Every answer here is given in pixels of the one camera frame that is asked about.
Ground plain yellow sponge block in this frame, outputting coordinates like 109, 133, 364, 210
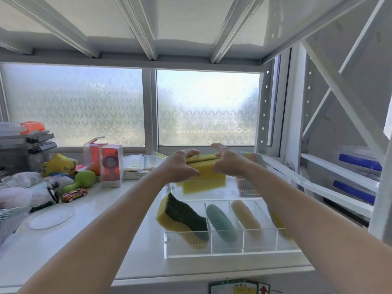
183, 154, 227, 195

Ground white wire basket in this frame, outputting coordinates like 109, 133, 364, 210
0, 206, 32, 247

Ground yellow printed pouch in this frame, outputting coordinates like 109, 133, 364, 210
41, 153, 79, 178

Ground clear round plastic lid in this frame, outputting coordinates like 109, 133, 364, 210
27, 205, 76, 230

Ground person's left hand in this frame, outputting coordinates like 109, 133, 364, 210
158, 149, 201, 185

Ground frosted patterned window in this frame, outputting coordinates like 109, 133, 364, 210
0, 62, 282, 151

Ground person's right forearm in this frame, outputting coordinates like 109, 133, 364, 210
242, 165, 392, 294

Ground yellow mesh-covered sponge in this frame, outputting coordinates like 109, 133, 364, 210
267, 206, 295, 240

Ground stack of thin booklets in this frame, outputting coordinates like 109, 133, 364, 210
123, 152, 168, 181

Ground clear acrylic divided organizer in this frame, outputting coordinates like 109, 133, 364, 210
163, 183, 303, 259

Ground yellow sponge with green scourer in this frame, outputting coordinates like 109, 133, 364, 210
156, 193, 210, 246

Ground red and yellow toy car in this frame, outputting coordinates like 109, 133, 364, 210
60, 188, 88, 203

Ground white metal shelf rack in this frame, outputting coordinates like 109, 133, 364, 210
0, 0, 392, 294

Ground person's right hand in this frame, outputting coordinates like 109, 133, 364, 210
211, 143, 256, 178

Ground clear box with red toy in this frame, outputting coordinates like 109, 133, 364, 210
83, 136, 108, 175
99, 145, 124, 189

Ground beige oblong sponge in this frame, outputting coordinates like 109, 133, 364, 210
230, 200, 263, 232

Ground teal mesh sponge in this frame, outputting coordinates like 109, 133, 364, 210
205, 204, 238, 244

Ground white plastic bags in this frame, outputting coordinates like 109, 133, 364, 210
0, 171, 66, 212

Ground orange plastic clip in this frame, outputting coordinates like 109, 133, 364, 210
20, 121, 46, 135

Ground clear container with blue lid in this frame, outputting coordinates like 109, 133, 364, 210
332, 180, 378, 207
337, 145, 384, 181

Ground clear basket of colourful sponges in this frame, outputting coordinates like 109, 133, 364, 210
235, 151, 266, 198

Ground green toy maraca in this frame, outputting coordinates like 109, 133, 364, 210
56, 170, 97, 196

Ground person's left forearm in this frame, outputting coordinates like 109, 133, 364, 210
15, 174, 172, 294

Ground green and red label sticker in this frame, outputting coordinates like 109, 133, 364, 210
208, 278, 272, 294

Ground stack of grey lidded containers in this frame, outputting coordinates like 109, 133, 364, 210
0, 122, 58, 176

